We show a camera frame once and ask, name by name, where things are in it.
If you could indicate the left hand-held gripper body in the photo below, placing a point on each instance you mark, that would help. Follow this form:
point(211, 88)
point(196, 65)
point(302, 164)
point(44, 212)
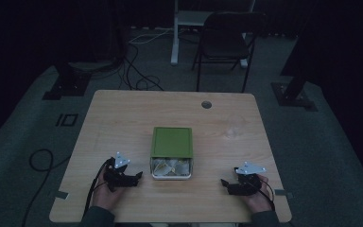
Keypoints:
point(117, 176)

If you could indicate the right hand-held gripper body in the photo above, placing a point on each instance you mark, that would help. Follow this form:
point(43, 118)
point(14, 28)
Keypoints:
point(249, 181)

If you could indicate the white drawer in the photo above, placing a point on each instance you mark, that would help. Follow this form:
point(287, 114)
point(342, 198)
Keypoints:
point(171, 176)

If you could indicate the person's right hand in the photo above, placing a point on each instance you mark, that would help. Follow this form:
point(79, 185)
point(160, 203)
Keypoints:
point(258, 200)

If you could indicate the person's left hand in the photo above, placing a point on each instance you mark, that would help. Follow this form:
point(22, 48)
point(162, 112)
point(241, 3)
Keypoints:
point(104, 195)

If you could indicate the pile of tea bags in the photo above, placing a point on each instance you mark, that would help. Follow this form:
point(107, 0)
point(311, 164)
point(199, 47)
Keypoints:
point(171, 167)

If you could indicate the grey tape strip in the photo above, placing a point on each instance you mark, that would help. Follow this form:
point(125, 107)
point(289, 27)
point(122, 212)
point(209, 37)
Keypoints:
point(283, 193)
point(61, 195)

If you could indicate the green box case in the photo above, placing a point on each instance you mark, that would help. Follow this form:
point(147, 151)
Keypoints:
point(172, 142)

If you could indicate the grey table grommet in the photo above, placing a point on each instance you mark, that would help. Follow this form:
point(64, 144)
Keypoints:
point(206, 104)

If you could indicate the black stand with base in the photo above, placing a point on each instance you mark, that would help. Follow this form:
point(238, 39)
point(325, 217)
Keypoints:
point(71, 83)
point(293, 94)

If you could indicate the black folding chair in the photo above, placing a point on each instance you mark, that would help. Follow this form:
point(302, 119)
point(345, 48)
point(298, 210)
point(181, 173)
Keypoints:
point(225, 41)

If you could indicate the white desk frame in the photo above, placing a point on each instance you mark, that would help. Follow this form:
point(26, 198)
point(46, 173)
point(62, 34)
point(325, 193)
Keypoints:
point(175, 38)

